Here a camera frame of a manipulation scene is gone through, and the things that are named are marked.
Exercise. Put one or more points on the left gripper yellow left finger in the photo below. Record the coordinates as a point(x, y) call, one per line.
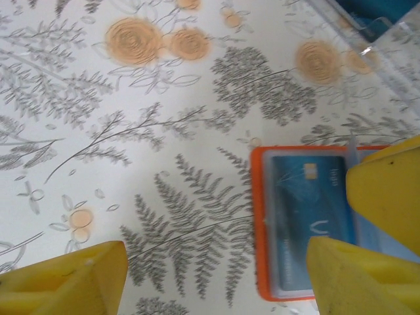
point(59, 285)

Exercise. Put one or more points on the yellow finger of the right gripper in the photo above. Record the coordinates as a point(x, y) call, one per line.
point(387, 190)

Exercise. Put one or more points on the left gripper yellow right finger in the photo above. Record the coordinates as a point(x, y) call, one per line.
point(361, 288)

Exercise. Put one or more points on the orange card holder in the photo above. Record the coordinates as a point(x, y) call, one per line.
point(260, 229)

